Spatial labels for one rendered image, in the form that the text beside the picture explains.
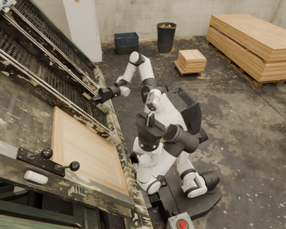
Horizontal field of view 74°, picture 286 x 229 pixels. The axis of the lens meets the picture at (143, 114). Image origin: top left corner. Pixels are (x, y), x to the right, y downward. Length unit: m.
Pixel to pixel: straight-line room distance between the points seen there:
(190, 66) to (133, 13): 2.69
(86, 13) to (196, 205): 4.04
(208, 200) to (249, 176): 0.75
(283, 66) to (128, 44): 3.39
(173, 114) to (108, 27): 5.26
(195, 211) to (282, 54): 3.19
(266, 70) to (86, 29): 3.73
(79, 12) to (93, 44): 0.69
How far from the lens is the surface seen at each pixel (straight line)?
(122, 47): 5.20
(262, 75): 4.29
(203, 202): 2.14
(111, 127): 1.66
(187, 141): 0.98
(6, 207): 0.81
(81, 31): 4.75
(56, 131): 1.05
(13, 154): 0.79
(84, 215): 1.00
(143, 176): 0.94
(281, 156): 3.15
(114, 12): 6.06
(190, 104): 1.09
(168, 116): 1.06
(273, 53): 4.17
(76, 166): 0.76
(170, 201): 2.06
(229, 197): 2.46
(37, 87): 1.16
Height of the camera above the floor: 2.04
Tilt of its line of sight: 40 degrees down
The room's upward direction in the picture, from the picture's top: straight up
